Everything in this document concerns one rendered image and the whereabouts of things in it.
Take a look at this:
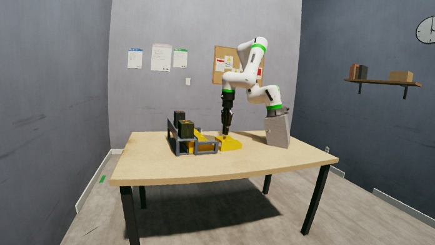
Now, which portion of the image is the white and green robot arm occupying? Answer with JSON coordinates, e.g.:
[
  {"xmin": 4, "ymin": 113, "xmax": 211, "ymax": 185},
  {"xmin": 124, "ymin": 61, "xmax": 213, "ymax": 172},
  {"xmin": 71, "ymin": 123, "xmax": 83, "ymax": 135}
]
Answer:
[{"xmin": 220, "ymin": 37, "xmax": 289, "ymax": 118}]

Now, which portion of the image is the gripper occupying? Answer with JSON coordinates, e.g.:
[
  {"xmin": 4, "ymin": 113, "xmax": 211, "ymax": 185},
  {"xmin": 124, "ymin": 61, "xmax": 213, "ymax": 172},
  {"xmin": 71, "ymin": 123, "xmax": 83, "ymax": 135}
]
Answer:
[{"xmin": 221, "ymin": 100, "xmax": 233, "ymax": 135}]

